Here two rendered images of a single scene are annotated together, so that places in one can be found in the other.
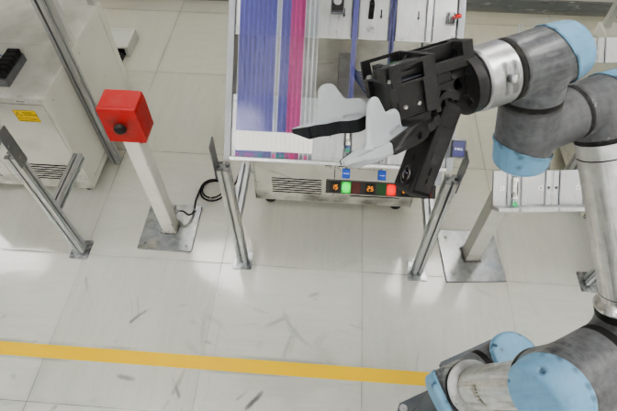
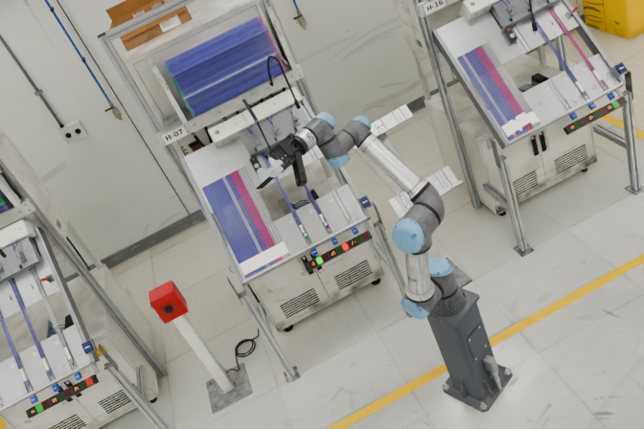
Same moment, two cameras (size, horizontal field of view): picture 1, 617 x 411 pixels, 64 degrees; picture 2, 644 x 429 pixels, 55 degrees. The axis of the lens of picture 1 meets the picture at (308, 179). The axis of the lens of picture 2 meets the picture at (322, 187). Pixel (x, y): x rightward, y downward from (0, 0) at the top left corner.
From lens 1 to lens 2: 1.55 m
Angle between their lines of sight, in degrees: 22
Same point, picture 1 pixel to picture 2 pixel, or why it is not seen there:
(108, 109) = (157, 299)
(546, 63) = (317, 127)
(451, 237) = not seen: hidden behind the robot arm
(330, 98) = (262, 172)
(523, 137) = (331, 151)
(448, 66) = (288, 143)
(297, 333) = (354, 392)
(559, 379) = (401, 224)
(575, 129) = (347, 142)
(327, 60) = (272, 210)
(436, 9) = not seen: hidden behind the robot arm
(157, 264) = (233, 414)
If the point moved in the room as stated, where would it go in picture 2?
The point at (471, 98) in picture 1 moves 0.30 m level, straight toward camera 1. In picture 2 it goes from (302, 147) to (298, 200)
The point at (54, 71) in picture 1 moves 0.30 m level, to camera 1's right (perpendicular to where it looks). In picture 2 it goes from (103, 313) to (152, 284)
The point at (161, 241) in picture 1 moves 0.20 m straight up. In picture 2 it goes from (227, 399) to (211, 376)
